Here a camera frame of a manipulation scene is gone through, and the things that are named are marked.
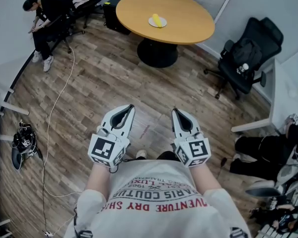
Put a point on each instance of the black computer tower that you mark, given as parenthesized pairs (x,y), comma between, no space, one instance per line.
(111,14)

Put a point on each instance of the black mesh office chair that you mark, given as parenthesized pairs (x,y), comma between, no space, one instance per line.
(253,66)

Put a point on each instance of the yellow banana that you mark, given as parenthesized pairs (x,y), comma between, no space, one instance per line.
(157,20)

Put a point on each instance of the white power strip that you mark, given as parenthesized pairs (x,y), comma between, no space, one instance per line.
(47,233)

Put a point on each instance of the white metal rack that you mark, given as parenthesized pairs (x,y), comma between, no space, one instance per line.
(13,108)

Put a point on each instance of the black table pedestal base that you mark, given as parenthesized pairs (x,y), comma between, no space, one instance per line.
(157,53)

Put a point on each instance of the person's white printed shirt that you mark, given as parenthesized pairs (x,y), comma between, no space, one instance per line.
(154,214)

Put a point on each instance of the person's left forearm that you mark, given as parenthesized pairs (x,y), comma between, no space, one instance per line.
(99,177)

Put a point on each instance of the person's white shoe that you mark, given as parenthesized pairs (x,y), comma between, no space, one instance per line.
(141,154)

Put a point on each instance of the clear bottle white cap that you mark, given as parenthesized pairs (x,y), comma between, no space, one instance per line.
(242,69)

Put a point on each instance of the black backpack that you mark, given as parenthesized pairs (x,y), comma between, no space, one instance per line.
(247,52)

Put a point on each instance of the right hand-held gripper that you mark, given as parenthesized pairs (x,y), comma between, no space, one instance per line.
(195,150)

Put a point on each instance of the person's black trousers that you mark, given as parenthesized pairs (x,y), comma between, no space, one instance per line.
(167,155)

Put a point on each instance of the person's right forearm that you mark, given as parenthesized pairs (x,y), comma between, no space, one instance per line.
(204,180)

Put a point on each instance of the white plate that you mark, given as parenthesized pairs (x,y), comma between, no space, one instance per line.
(164,23)

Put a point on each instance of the white desk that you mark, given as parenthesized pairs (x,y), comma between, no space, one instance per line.
(285,100)

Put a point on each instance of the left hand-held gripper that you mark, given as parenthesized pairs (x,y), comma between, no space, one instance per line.
(103,149)

